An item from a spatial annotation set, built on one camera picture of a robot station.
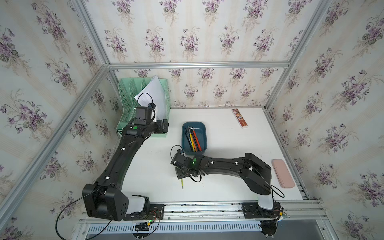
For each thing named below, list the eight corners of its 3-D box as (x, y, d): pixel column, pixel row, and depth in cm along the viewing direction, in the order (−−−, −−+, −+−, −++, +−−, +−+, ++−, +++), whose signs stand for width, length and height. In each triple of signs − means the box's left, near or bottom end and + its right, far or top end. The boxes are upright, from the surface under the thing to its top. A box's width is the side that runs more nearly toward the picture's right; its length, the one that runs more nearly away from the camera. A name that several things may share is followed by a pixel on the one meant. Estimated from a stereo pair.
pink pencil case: (280, 188, 83) (283, 186, 81) (270, 161, 93) (272, 159, 91) (294, 188, 83) (297, 186, 81) (282, 161, 93) (284, 159, 91)
